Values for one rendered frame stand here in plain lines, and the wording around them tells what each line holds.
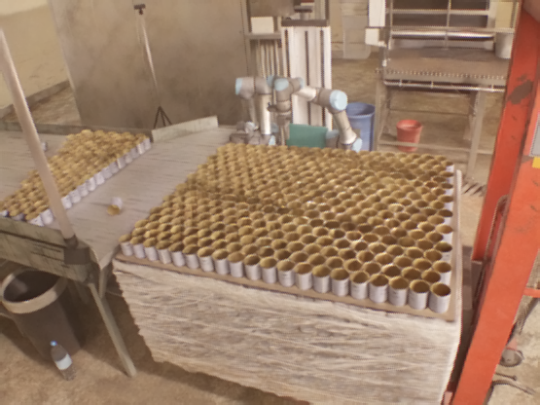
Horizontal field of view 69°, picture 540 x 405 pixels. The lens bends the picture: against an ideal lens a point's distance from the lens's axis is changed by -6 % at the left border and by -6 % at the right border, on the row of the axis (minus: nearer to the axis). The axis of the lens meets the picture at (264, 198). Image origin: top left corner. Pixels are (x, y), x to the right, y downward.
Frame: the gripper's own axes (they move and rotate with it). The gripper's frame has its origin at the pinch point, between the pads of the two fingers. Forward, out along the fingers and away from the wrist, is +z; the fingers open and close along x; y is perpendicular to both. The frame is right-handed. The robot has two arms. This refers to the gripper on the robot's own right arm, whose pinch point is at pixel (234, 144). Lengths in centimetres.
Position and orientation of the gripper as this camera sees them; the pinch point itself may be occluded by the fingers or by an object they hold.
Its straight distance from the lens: 270.3
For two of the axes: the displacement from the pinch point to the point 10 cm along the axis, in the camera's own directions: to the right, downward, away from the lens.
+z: -3.0, 5.1, -8.0
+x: -9.5, -0.6, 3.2
